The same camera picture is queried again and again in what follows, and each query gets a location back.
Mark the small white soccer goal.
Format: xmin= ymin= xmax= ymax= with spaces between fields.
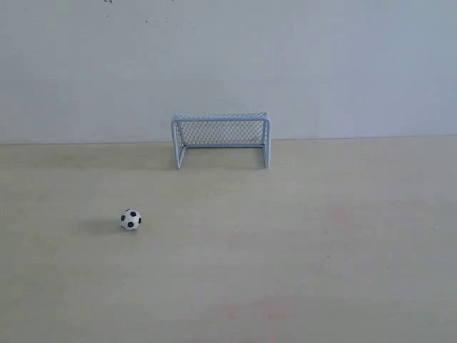
xmin=171 ymin=112 xmax=271 ymax=169

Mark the black and white soccer ball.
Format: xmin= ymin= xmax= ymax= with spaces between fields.
xmin=119 ymin=209 xmax=142 ymax=231

